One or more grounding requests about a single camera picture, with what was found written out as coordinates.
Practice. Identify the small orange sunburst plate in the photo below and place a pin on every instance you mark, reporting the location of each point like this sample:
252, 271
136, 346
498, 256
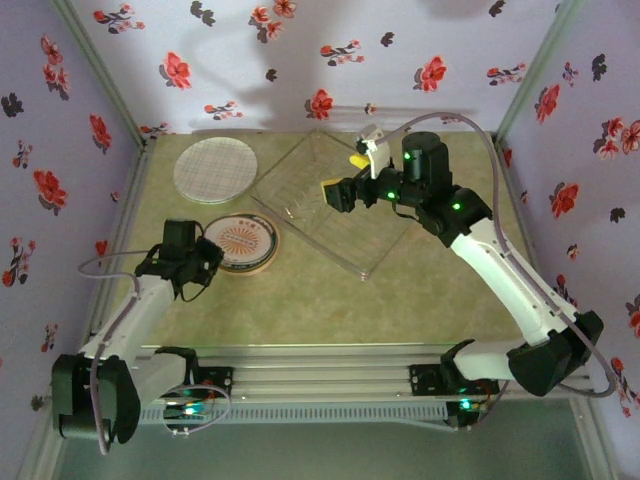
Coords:
244, 240

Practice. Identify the yellow plate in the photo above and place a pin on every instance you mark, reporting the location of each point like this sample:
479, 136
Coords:
250, 270

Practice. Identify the white grid pattern plate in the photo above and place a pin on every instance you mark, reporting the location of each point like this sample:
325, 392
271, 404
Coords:
215, 167

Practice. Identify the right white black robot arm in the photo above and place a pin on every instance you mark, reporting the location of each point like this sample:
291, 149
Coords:
500, 280

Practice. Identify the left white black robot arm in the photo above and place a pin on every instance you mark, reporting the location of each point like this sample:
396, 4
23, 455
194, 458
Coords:
135, 315

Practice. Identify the left controller board green light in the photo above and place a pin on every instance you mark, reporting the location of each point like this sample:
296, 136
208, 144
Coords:
187, 411

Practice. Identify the controller board green light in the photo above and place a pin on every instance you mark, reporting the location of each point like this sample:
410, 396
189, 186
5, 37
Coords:
187, 411
470, 406

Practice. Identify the right controller board green light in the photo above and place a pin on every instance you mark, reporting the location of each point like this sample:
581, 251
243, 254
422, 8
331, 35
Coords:
470, 406

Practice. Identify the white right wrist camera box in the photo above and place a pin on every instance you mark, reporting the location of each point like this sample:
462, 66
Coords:
375, 150

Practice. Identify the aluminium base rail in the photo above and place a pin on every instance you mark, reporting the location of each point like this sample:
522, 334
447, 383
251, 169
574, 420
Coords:
320, 372

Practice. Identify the aluminium enclosure corner post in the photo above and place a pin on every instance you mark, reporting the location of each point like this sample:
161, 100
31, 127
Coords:
544, 55
95, 55

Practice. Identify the aluminium lower frame post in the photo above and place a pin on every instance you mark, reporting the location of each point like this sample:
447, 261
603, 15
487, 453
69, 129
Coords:
592, 440
37, 450

